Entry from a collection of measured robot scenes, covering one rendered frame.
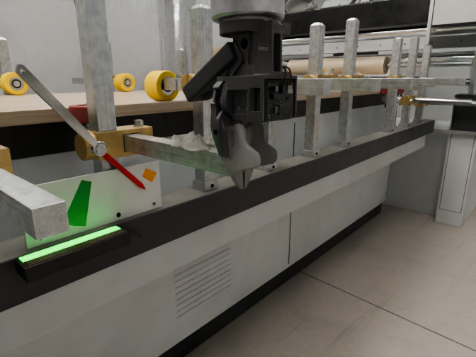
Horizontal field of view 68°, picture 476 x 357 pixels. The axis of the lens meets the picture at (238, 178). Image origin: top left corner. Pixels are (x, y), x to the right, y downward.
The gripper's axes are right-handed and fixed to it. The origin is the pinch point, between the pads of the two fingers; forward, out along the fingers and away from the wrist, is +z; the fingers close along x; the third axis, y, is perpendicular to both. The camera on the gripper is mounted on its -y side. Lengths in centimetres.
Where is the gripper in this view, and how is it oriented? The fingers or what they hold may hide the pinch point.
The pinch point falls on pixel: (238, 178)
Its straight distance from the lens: 50.0
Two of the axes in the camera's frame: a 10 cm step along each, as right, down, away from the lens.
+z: 0.2, 9.7, 2.5
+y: 7.4, 1.6, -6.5
